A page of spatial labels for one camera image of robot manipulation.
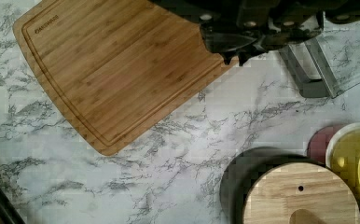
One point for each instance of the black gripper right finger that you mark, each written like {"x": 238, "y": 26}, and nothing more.
{"x": 269, "y": 43}

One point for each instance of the maroon round coaster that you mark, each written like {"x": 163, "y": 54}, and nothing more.
{"x": 319, "y": 142}

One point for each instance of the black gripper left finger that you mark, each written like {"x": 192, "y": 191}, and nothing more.
{"x": 228, "y": 43}

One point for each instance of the round wooden lid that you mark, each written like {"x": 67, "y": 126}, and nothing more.
{"x": 300, "y": 193}

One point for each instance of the yellow bowl white rim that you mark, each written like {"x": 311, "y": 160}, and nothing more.
{"x": 343, "y": 154}

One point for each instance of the bamboo cutting board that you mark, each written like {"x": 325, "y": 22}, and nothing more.
{"x": 114, "y": 68}

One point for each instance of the dark round pot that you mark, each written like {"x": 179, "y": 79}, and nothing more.
{"x": 244, "y": 171}

